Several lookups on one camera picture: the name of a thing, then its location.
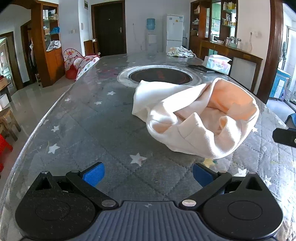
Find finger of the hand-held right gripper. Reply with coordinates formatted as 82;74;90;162
272;128;296;148

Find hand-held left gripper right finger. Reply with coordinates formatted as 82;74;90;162
179;163;270;208

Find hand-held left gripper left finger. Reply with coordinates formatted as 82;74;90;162
28;162;119;208

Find cream knit garment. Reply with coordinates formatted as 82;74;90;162
132;77;260;159

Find hanging clothes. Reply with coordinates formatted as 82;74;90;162
279;42;287;62

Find dark blue cloth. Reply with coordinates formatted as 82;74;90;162
285;113;296;127

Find light blue cabinet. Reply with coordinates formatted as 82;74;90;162
269;69;291;100

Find wooden sideboard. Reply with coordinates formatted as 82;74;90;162
199;40;263;93

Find red plastic stool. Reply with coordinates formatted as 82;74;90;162
0;134;14;172

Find tissue pack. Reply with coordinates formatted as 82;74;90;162
203;55;232;75

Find red plastic basin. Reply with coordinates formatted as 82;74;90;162
65;64;78;79

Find wooden stool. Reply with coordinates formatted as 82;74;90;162
0;107;21;142

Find black remote control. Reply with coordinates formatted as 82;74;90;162
188;64;216;74

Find round built-in induction cooker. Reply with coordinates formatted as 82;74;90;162
117;65;203;88

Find polka dot play tent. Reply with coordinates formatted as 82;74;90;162
63;48;101;80

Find wooden shelf cabinet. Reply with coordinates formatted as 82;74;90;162
31;0;65;88

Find patterned cloth pile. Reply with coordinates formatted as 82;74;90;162
167;46;197;58

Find brown folding table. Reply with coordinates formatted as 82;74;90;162
84;39;100;56

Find tall wooden display cabinet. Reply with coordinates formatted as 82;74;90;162
190;0;238;58

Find white plastic bag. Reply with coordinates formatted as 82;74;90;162
46;40;62;52

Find wooden room door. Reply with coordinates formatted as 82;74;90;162
0;32;23;91

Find white water dispenser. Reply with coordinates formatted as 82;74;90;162
144;29;158;55

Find dark entrance door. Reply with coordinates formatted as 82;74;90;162
91;0;127;57

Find white refrigerator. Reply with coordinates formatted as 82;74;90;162
166;14;184;54

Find dark wooden door frame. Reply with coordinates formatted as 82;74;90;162
257;0;284;104

